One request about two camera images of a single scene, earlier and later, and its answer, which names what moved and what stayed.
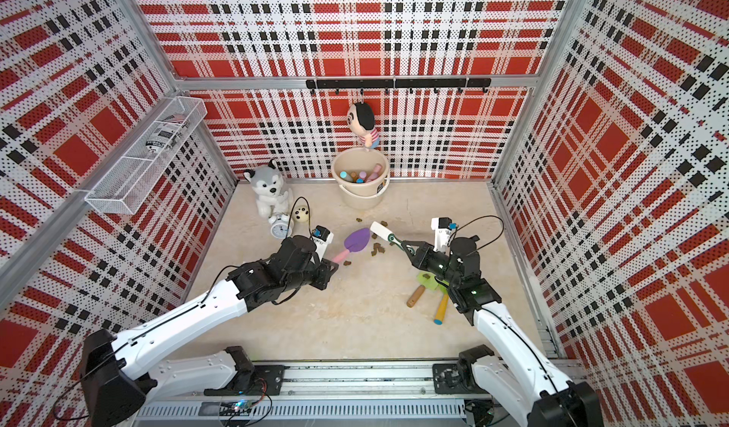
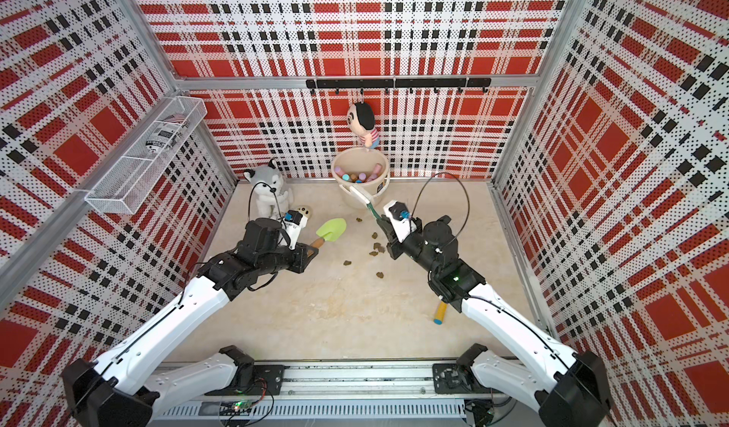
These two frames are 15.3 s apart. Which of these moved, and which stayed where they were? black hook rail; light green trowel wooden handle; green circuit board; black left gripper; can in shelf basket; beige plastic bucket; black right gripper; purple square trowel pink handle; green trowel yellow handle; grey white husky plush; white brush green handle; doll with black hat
Moved: black right gripper; white brush green handle; light green trowel wooden handle; black left gripper
Stayed: can in shelf basket; black hook rail; grey white husky plush; beige plastic bucket; doll with black hat; green circuit board; purple square trowel pink handle; green trowel yellow handle
